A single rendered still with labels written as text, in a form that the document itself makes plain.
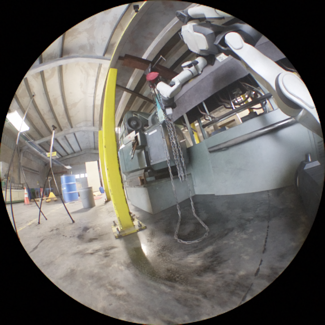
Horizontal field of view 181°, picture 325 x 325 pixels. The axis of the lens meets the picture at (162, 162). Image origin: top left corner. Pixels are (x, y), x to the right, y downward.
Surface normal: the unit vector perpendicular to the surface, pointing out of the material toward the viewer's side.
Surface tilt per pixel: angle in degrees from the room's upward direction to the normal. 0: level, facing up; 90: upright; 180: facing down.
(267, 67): 90
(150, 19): 180
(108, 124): 90
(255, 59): 113
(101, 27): 171
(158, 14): 180
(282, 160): 90
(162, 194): 90
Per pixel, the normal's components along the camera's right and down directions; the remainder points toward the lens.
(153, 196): 0.55, -0.22
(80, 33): 0.33, 0.94
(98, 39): 0.09, 0.98
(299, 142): -0.80, 0.11
